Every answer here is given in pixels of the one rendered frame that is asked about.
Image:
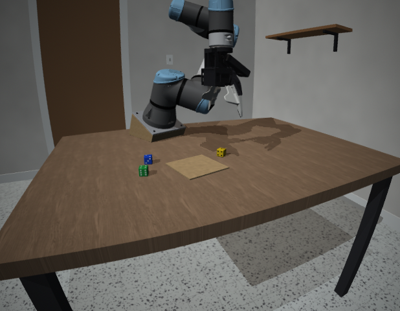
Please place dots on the blue die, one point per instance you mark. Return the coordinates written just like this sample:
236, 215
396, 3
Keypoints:
148, 159

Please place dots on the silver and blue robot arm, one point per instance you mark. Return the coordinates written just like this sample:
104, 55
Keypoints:
170, 87

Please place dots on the tan flat mat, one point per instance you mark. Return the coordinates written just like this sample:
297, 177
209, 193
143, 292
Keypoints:
196, 166

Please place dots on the yellow die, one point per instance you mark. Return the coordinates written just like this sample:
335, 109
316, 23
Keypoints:
221, 152

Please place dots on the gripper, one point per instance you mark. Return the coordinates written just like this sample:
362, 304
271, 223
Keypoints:
215, 58

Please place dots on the green die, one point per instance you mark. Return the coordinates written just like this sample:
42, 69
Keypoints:
143, 170

